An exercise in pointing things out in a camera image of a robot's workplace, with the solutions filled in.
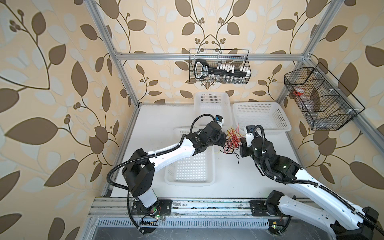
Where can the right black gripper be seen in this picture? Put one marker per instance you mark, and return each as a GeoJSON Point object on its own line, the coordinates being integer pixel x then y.
{"type": "Point", "coordinates": [243, 147]}

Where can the far middle white plastic basket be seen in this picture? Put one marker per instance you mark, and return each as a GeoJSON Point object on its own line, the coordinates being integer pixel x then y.
{"type": "Point", "coordinates": [215, 104]}

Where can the black wire basket on wall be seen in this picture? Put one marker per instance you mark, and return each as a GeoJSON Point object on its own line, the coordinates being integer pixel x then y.
{"type": "Point", "coordinates": [225, 56]}
{"type": "Point", "coordinates": [328, 103]}

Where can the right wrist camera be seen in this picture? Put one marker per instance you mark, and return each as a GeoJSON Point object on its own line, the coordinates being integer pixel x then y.
{"type": "Point", "coordinates": [249, 134]}

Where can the black tool with white sockets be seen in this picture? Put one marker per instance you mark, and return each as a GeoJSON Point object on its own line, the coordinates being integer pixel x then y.
{"type": "Point", "coordinates": [202, 69]}

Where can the near white plastic basket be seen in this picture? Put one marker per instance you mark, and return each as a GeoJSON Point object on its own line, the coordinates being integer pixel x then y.
{"type": "Point", "coordinates": [195, 171]}

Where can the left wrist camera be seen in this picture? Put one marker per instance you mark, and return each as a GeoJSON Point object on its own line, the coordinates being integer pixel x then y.
{"type": "Point", "coordinates": [219, 120]}

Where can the red item in wire basket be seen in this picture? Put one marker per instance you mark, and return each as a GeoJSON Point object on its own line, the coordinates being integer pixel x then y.
{"type": "Point", "coordinates": [297, 92]}

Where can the white plastic basket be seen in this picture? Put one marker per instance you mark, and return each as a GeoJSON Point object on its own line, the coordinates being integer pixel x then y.
{"type": "Point", "coordinates": [215, 104]}
{"type": "Point", "coordinates": [270, 115]}
{"type": "Point", "coordinates": [195, 171]}

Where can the far right white plastic basket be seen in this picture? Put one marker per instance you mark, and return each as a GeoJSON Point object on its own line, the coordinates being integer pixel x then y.
{"type": "Point", "coordinates": [270, 115]}

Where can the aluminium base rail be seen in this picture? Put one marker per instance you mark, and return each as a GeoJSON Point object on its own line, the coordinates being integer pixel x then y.
{"type": "Point", "coordinates": [204, 213]}

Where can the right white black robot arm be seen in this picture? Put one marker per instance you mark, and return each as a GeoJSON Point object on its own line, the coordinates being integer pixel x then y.
{"type": "Point", "coordinates": [335, 215]}

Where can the black wire basket on back wall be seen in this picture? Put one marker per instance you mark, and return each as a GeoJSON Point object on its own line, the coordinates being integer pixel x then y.
{"type": "Point", "coordinates": [225, 56]}

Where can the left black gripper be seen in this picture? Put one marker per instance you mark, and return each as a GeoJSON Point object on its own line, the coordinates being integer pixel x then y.
{"type": "Point", "coordinates": [223, 138]}

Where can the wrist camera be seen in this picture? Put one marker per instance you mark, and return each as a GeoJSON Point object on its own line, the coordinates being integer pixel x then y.
{"type": "Point", "coordinates": [219, 120]}
{"type": "Point", "coordinates": [249, 134]}

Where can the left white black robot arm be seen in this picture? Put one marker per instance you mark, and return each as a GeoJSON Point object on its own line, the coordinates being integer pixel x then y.
{"type": "Point", "coordinates": [136, 174]}

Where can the black wire basket on right wall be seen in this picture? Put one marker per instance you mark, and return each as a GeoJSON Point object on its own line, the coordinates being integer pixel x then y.
{"type": "Point", "coordinates": [328, 103]}

